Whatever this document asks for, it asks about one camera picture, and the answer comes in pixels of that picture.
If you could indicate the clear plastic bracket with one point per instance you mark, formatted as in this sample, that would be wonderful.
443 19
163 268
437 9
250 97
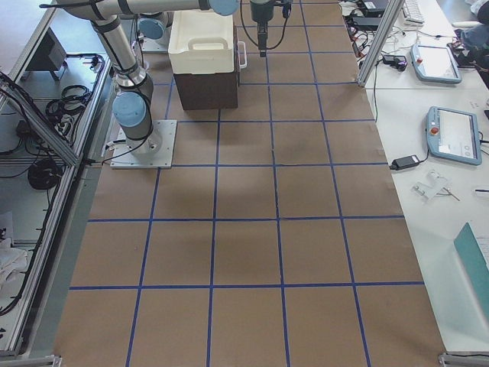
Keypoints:
437 185

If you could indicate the blue teach pendant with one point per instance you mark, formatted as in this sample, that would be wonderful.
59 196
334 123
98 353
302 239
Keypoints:
434 64
453 135

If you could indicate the teal book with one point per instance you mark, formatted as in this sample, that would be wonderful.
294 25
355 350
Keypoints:
473 259

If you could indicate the white drawer handle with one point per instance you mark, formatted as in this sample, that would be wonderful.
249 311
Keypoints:
242 55

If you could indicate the aluminium frame post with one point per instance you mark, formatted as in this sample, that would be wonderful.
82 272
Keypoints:
383 31

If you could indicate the light wooden drawer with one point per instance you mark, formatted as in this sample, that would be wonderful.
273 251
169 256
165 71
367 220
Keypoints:
236 56

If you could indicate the black power adapter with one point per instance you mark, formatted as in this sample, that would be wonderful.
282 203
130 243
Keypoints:
404 163

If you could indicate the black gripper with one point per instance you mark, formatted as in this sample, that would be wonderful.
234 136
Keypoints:
261 11

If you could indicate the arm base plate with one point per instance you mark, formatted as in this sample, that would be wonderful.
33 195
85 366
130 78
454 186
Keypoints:
155 29
156 152

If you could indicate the near blue teach pendant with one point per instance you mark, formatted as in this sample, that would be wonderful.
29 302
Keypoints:
453 135

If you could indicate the white plastic tray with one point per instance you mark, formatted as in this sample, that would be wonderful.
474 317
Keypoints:
201 42

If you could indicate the far blue teach pendant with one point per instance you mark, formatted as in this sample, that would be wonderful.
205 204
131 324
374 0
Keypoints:
434 64

